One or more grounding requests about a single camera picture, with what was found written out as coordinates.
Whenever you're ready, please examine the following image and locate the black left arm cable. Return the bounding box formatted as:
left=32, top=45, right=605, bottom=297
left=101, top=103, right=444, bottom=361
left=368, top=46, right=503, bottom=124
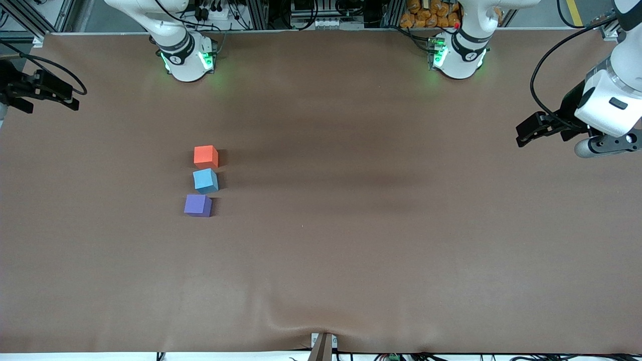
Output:
left=530, top=14, right=618, bottom=130

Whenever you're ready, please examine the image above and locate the orange foam block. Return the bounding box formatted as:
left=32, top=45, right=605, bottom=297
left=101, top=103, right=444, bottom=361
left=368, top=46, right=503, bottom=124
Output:
left=194, top=145, right=219, bottom=170

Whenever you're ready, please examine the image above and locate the white power strip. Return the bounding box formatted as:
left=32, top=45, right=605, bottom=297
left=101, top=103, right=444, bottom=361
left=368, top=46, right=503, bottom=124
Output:
left=310, top=18, right=353, bottom=30

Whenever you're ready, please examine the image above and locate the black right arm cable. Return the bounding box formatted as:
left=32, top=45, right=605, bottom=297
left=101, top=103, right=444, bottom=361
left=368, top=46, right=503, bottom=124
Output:
left=0, top=40, right=88, bottom=96

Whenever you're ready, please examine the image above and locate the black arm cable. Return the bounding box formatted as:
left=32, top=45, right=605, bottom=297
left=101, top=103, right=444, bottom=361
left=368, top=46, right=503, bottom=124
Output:
left=0, top=40, right=88, bottom=96
left=530, top=14, right=618, bottom=130

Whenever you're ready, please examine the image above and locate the blue foam block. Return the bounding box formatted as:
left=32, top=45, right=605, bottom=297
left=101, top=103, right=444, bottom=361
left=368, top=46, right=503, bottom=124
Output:
left=193, top=168, right=220, bottom=195

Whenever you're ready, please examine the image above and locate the brown table mat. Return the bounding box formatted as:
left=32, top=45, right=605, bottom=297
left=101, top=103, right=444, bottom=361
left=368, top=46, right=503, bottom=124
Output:
left=0, top=29, right=642, bottom=354

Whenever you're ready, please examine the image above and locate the power strip with black plugs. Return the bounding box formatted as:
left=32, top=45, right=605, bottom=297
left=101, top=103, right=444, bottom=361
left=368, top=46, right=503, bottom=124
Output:
left=193, top=0, right=232, bottom=22

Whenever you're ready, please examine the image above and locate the metal table edge bracket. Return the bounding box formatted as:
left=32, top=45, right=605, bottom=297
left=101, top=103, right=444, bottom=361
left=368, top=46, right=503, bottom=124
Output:
left=310, top=332, right=338, bottom=361

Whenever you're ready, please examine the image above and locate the purple foam block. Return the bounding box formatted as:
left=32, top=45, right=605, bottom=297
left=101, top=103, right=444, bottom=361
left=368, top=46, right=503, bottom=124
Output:
left=184, top=194, right=213, bottom=218

